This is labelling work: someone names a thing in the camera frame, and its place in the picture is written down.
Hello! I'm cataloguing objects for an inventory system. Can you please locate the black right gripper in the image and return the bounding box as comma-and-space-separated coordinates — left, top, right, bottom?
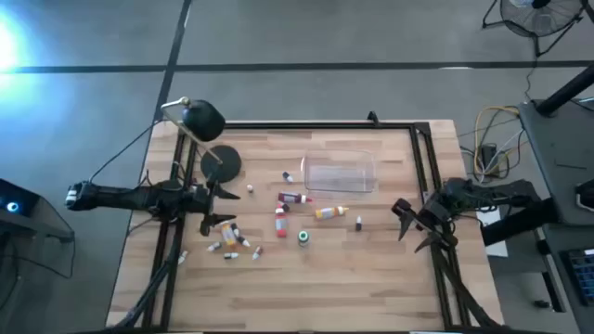
392, 192, 458, 254

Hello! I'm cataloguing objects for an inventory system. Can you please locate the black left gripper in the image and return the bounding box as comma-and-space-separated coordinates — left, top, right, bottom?
190, 172, 241, 237

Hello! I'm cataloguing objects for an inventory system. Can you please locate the yellow food coloring bottle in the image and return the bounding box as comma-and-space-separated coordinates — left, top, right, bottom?
315, 205, 350, 221
220, 221, 238, 248

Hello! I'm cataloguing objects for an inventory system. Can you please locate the orange food coloring bottle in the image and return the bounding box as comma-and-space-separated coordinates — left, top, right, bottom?
274, 206, 290, 239

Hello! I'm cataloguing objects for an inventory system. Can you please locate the red food coloring bottle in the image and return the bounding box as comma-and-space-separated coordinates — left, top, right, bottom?
277, 191, 314, 205

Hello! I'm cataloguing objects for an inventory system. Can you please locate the clear plastic container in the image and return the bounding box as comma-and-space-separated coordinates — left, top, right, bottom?
301, 148, 377, 195

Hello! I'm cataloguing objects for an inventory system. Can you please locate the white paper sheet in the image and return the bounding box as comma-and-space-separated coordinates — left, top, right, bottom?
476, 206, 510, 259

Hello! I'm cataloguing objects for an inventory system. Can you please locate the black support beam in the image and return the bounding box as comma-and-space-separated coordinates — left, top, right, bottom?
481, 198, 561, 248

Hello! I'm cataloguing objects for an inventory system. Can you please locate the black power adapter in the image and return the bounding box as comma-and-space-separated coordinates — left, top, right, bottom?
480, 143, 500, 176

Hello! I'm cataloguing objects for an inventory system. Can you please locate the grey side table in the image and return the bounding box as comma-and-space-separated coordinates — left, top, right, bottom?
517, 97, 594, 334

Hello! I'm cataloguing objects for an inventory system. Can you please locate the black keyboard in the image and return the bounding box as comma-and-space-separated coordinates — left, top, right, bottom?
560, 248, 594, 307

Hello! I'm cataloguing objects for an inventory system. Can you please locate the black cart with blue light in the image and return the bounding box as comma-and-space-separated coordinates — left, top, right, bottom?
0, 177, 76, 279

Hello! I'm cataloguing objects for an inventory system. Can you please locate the black pole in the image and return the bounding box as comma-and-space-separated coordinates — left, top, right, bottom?
536, 64, 594, 117

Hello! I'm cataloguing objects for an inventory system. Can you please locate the black floor fan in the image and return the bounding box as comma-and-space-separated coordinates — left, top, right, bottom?
481, 0, 587, 58

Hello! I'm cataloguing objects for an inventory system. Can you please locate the yellow cable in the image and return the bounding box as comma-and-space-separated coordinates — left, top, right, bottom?
472, 105, 521, 180

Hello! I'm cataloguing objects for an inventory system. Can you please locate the black lamp cable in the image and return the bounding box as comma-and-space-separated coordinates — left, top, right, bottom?
87, 119, 164, 185

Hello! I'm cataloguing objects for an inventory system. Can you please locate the black aluminium table frame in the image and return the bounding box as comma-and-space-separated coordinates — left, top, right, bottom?
110, 120, 510, 333

